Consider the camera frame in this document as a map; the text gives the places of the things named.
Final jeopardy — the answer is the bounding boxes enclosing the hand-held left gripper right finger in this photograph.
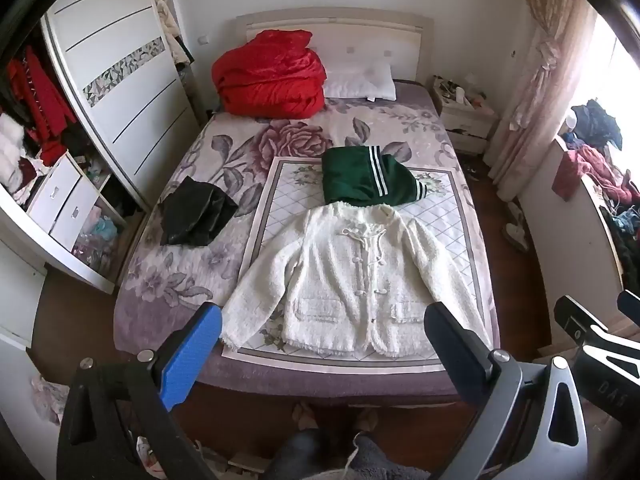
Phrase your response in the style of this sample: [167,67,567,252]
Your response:
[424,301,590,480]

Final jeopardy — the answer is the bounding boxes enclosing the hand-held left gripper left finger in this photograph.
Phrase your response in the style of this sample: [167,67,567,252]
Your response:
[56,302,223,480]

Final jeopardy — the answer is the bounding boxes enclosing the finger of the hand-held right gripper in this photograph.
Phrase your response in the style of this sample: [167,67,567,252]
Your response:
[553,295,613,356]
[617,289,640,317]

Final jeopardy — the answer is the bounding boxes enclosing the white fuzzy jacket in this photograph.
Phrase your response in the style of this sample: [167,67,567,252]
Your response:
[220,201,493,358]

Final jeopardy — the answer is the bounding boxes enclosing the pile of mixed clothes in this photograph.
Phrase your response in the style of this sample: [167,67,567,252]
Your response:
[557,99,640,281]

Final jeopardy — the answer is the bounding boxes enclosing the pastel clothes heap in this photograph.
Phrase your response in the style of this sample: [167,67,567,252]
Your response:
[72,200,126,266]

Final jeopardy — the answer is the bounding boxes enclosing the white folded clothes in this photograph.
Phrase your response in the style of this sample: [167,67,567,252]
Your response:
[0,112,31,196]

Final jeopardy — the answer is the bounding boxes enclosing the red hanging clothes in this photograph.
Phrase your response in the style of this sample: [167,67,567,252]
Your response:
[7,45,78,166]

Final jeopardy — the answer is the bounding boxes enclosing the white hanging clothes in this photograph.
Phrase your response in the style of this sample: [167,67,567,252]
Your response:
[152,0,193,66]

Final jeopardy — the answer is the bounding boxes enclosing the white desk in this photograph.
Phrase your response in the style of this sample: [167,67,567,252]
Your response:
[520,135,640,351]

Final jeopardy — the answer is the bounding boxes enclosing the pair of white shoes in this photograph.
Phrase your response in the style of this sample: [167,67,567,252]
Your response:
[502,202,531,253]

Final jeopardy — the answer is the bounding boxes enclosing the beige slipper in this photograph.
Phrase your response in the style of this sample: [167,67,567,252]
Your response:
[355,406,381,431]
[292,402,321,431]

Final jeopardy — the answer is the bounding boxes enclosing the person's right leg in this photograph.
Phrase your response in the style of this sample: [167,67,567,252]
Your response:
[345,435,426,480]

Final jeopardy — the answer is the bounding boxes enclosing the person's leg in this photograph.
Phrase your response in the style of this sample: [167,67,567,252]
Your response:
[345,435,426,480]
[262,427,346,480]

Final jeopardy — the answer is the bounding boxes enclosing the person's left leg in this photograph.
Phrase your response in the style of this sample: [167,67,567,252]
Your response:
[262,427,346,480]

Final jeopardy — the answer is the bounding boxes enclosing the black shiny garment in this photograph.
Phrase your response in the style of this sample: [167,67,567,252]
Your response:
[159,176,239,247]

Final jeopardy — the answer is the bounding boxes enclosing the pink cloth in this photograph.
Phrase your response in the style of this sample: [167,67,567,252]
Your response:
[30,375,71,426]

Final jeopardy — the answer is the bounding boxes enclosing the white wardrobe drawer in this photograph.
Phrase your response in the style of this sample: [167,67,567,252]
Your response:
[27,157,81,233]
[50,177,101,251]

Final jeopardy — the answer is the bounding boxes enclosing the green garment with white stripes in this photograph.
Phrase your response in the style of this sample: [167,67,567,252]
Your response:
[321,145,428,207]

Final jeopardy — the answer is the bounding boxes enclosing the white nightstand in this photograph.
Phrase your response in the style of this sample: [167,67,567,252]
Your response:
[432,85,501,156]

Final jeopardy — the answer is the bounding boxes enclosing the pink patterned curtain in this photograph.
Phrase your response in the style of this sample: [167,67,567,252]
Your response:
[487,0,596,201]

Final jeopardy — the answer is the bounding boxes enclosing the clutter of small nightstand things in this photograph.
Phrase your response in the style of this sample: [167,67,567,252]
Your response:
[434,74,488,108]

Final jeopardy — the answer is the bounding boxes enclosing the white pillow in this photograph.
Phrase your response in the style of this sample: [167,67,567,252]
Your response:
[322,62,397,102]

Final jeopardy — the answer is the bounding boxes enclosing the red folded duvet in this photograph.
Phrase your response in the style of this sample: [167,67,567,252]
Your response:
[211,29,327,120]

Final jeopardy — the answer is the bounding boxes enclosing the white sliding-door wardrobe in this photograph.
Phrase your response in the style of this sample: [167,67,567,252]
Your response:
[0,0,201,296]

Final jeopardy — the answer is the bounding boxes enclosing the bed with beige headboard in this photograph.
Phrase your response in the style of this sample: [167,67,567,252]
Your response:
[114,6,501,406]

